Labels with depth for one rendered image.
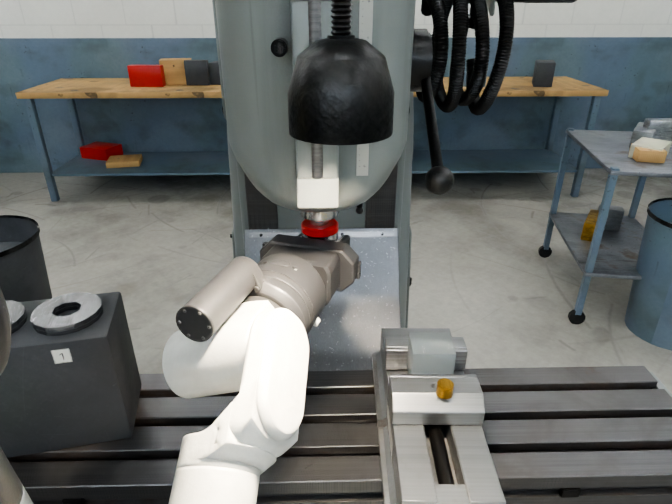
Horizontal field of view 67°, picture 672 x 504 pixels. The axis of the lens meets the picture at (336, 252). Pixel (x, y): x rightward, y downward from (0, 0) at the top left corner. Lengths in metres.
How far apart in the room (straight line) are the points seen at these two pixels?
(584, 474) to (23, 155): 5.43
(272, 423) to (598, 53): 5.15
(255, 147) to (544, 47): 4.74
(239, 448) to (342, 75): 0.27
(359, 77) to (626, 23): 5.19
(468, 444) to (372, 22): 0.52
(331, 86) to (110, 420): 0.63
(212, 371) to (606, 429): 0.64
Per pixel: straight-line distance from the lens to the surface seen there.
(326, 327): 1.03
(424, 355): 0.73
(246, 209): 1.04
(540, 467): 0.82
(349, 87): 0.32
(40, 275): 2.54
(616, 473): 0.85
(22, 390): 0.82
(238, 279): 0.46
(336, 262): 0.58
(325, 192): 0.48
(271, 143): 0.51
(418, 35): 0.63
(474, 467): 0.70
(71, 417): 0.84
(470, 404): 0.73
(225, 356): 0.44
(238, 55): 0.51
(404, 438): 0.71
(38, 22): 5.37
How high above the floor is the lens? 1.52
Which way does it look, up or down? 27 degrees down
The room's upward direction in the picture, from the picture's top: straight up
